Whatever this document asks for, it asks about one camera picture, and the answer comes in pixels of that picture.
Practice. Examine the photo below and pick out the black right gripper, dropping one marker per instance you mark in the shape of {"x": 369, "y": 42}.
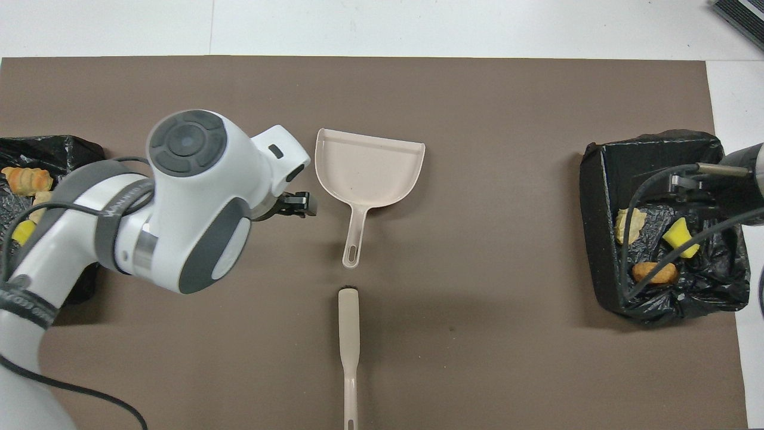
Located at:
{"x": 737, "y": 194}

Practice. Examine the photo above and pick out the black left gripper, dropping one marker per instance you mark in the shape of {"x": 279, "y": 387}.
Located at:
{"x": 268, "y": 209}

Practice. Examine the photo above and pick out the yellow sponge piece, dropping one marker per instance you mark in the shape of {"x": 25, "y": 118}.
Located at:
{"x": 680, "y": 237}
{"x": 24, "y": 232}

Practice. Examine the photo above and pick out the beige plastic dustpan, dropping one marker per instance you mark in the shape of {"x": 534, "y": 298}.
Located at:
{"x": 364, "y": 173}

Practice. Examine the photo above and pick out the striped croissant piece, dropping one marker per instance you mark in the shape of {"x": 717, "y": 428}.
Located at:
{"x": 27, "y": 179}
{"x": 630, "y": 226}

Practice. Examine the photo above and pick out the brown bread roll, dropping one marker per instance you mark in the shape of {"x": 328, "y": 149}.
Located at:
{"x": 655, "y": 273}

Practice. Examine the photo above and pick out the beige hand brush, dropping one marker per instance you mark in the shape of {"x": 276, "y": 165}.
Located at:
{"x": 349, "y": 322}

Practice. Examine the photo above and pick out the pale flaky pastry piece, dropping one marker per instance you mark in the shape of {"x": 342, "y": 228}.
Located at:
{"x": 42, "y": 200}

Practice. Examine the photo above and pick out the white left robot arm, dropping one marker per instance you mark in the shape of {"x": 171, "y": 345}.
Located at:
{"x": 191, "y": 179}

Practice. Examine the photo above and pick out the black bag-lined trash bin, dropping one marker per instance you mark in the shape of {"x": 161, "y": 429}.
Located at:
{"x": 662, "y": 298}
{"x": 59, "y": 152}

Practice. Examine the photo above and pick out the dark ribbed object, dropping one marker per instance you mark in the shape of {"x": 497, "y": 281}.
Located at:
{"x": 743, "y": 15}

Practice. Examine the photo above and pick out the brown paper table mat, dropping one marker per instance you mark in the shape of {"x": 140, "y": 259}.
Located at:
{"x": 477, "y": 119}

